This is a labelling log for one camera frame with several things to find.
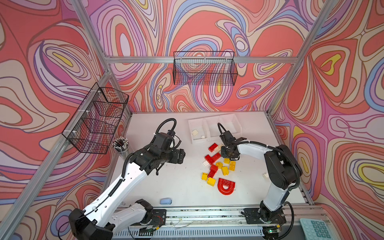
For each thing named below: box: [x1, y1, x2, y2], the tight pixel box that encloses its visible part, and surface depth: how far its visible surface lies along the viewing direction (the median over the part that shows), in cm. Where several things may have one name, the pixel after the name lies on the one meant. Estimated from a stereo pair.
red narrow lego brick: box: [208, 164, 218, 178], surface depth 89 cm
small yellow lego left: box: [201, 172, 208, 181], surface depth 87 cm
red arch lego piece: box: [217, 177, 236, 196], surface depth 84 cm
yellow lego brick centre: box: [222, 166, 230, 176], surface depth 90 cm
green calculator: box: [299, 218, 334, 240], surface depth 70 cm
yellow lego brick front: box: [206, 177, 216, 187], surface depth 85 cm
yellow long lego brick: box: [229, 160, 236, 172], surface depth 92 cm
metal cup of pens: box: [112, 136, 130, 159], surface depth 83 cm
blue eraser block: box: [159, 198, 172, 205], surface depth 78 cm
